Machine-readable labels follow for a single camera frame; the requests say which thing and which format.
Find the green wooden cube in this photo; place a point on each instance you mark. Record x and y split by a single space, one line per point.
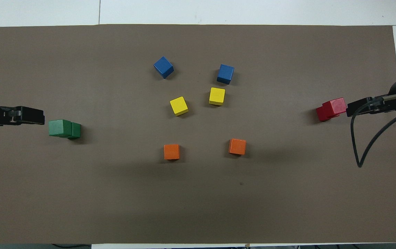
76 131
60 128

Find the brown table mat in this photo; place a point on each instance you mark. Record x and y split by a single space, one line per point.
198 207

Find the red wooden cube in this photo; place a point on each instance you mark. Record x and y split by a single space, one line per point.
335 106
320 114

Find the yellow wooden cube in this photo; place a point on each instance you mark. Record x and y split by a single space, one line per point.
217 96
178 105

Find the blue wooden cube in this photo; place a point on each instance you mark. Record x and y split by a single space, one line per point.
225 74
163 67

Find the orange wooden cube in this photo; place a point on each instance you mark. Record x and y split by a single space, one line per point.
237 146
172 151

